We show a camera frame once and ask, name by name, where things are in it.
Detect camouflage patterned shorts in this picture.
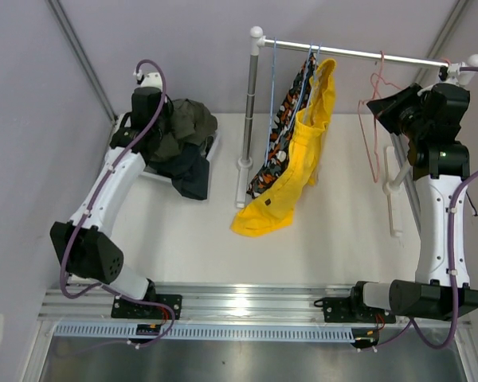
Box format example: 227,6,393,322
247,53,315,199

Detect white perforated plastic basket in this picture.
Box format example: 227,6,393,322
111,113,221,184

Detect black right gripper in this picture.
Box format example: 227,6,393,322
368,84,430,142

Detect yellow shorts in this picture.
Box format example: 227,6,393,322
231,59,336,237

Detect white steel clothes rack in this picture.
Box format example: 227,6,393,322
234,25,478,238

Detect dark navy shorts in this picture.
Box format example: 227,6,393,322
150,143,210,201

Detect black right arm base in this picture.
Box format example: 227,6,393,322
313,297,396,324

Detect aluminium mounting rail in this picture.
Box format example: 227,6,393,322
35,282,473,329

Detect olive green shorts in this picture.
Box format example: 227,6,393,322
149,99,217,162

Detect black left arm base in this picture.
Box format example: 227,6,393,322
111,294,183,321

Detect blue wire hanger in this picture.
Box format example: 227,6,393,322
290,41,316,132
303,44,322,123
264,38,277,166

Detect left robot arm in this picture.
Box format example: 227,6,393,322
49,86,173,318

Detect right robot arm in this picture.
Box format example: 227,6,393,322
347,83,478,322

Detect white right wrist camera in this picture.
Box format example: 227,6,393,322
417,62,476,96

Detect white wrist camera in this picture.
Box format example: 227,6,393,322
417,62,476,96
134,69,163,90

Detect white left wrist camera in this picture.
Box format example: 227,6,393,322
134,69,163,90

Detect white slotted cable duct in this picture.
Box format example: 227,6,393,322
53,322,355,343

